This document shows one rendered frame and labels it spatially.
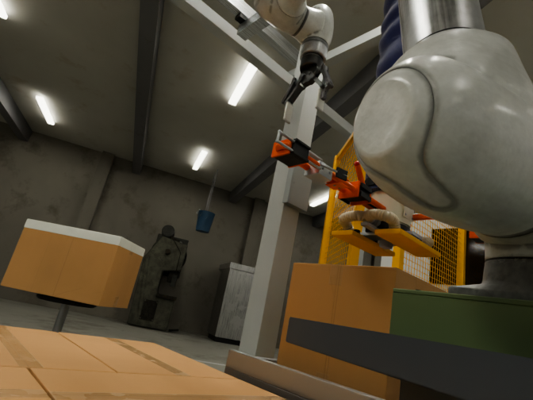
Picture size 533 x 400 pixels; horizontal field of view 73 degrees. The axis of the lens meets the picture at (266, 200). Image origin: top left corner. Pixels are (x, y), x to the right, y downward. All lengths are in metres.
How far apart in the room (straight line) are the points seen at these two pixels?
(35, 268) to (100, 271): 0.38
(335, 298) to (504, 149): 0.89
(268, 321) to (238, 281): 6.70
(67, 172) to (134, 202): 1.78
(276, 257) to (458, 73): 2.04
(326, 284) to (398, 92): 0.93
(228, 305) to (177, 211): 2.97
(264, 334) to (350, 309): 1.22
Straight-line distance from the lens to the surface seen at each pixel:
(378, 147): 0.38
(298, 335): 0.59
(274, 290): 2.34
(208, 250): 10.17
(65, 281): 2.40
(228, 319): 8.97
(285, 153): 1.06
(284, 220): 2.40
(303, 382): 1.16
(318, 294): 1.25
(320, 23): 1.33
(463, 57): 0.44
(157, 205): 10.16
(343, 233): 1.43
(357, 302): 1.17
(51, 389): 0.84
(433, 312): 0.53
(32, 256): 2.53
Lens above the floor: 0.74
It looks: 18 degrees up
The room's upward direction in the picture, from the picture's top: 12 degrees clockwise
